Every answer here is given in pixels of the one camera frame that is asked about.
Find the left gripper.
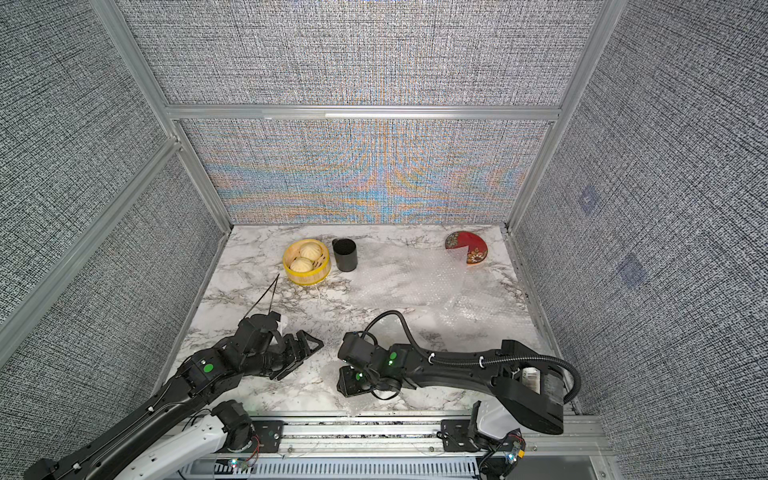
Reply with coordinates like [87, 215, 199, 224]
[244, 328, 326, 380]

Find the red floral plate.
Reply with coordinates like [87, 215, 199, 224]
[444, 231, 489, 265]

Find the bubble white plate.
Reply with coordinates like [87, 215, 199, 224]
[336, 391, 408, 416]

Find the bubble wrap around orange plate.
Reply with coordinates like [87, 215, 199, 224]
[348, 242, 469, 310]

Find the bubble dark red plate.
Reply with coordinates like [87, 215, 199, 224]
[416, 285, 551, 353]

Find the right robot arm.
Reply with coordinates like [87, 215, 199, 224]
[337, 332, 582, 435]

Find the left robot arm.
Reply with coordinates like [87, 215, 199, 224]
[23, 328, 324, 479]

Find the lower steamed bun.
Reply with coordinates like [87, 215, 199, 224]
[289, 257, 314, 273]

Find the steamed bun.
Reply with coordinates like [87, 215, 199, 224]
[299, 241, 324, 264]
[289, 257, 314, 273]

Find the yellow bamboo steamer basket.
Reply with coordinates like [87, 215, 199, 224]
[282, 239, 331, 286]

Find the upper steamed bun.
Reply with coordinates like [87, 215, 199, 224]
[299, 241, 324, 264]

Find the black cup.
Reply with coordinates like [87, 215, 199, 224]
[332, 238, 358, 272]

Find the left base circuit board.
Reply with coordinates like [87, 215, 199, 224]
[229, 459, 255, 471]

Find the base circuit board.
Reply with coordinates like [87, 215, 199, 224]
[229, 459, 255, 471]
[504, 442, 526, 469]

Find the right base circuit board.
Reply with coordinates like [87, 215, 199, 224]
[504, 442, 526, 469]

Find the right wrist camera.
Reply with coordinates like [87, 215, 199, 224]
[337, 332, 378, 369]

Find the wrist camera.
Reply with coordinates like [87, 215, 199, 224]
[337, 332, 378, 369]
[234, 312, 281, 355]

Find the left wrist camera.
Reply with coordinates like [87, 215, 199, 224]
[234, 312, 281, 355]

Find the left camera cable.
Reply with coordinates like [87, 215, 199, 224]
[245, 274, 281, 319]

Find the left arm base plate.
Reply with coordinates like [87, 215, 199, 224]
[219, 420, 285, 454]

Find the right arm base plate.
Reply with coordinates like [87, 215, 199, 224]
[436, 420, 488, 453]

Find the right corrugated cable conduit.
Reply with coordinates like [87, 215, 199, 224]
[359, 310, 583, 404]

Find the aluminium front rail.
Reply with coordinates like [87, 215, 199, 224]
[110, 413, 607, 463]

